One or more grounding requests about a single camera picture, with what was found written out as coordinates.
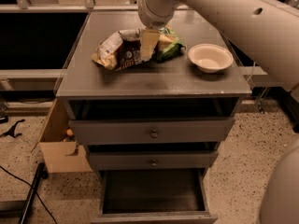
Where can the grey middle drawer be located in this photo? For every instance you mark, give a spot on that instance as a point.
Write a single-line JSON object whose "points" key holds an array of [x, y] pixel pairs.
{"points": [[152, 160]]}

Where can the black bar on floor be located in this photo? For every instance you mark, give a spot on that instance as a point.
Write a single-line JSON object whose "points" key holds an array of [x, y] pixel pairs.
{"points": [[40, 173]]}

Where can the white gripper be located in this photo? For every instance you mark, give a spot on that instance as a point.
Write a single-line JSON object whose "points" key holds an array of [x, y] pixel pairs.
{"points": [[150, 15]]}

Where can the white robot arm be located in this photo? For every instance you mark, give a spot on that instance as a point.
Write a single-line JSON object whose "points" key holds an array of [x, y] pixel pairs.
{"points": [[268, 32]]}

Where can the grey drawer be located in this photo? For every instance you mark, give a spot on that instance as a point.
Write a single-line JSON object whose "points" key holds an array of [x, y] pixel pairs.
{"points": [[116, 132], [152, 160], [171, 196]]}

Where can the grey drawer cabinet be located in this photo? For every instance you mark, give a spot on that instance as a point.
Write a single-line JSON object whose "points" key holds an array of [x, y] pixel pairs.
{"points": [[174, 90]]}

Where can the grey top drawer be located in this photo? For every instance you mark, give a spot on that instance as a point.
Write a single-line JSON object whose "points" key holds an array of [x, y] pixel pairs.
{"points": [[116, 132]]}

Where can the white paper bowl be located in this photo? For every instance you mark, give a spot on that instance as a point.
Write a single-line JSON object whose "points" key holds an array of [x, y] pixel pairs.
{"points": [[210, 58]]}

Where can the grey bottom drawer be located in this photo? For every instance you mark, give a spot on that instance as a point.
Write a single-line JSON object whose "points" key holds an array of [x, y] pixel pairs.
{"points": [[171, 196]]}

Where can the black clamp tool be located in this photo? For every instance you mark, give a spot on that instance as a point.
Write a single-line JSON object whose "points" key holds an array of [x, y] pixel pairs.
{"points": [[11, 131]]}

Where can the cardboard box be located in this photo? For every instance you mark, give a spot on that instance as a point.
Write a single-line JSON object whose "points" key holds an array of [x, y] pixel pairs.
{"points": [[60, 155]]}

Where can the orange ball in box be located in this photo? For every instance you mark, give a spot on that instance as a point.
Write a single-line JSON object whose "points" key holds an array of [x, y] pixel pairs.
{"points": [[69, 133]]}

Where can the green snack bag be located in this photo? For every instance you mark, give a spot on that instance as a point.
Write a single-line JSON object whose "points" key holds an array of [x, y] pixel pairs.
{"points": [[169, 46]]}

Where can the brown chip bag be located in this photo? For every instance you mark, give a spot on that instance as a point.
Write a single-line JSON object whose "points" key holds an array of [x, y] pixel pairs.
{"points": [[120, 50]]}

